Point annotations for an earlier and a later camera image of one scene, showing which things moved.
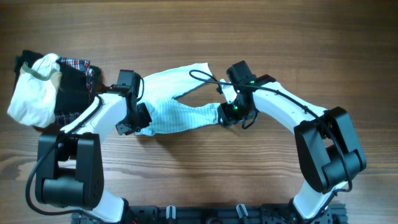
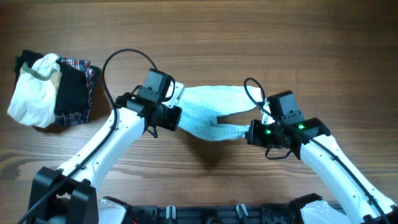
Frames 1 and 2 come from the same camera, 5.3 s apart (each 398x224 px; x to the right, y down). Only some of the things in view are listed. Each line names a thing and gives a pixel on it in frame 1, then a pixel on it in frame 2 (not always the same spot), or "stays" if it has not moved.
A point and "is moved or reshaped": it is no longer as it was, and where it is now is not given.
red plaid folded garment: (83, 65) stays
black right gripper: (227, 119) -> (253, 135)
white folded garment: (33, 101) stays
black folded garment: (73, 95) stays
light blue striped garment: (169, 114) is moved or reshaped
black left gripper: (145, 120) -> (171, 124)
